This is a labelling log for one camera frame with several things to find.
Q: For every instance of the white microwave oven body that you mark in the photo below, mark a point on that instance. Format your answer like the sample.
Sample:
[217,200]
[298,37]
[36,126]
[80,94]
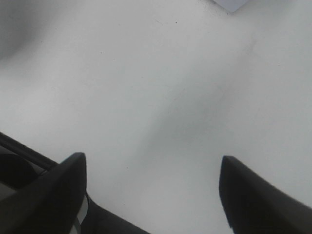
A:
[231,5]

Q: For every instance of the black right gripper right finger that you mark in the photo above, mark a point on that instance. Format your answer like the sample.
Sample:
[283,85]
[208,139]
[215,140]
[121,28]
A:
[254,206]

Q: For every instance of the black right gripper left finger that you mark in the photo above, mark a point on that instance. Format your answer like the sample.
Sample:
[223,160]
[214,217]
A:
[50,204]

